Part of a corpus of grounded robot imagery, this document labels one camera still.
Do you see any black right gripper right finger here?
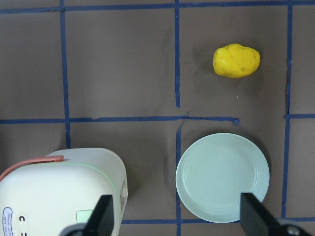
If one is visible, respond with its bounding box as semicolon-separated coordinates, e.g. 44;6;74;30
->
240;193;282;236

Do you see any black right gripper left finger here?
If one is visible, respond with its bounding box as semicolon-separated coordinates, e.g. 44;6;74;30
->
83;195;114;236

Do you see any white rice cooker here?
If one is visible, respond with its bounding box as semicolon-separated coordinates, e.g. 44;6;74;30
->
0;148;128;236

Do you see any green plate near potato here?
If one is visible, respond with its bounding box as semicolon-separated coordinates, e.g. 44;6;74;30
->
175;133;270;223

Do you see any yellow toy potato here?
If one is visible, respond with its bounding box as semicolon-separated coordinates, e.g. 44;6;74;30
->
213;43;260;79

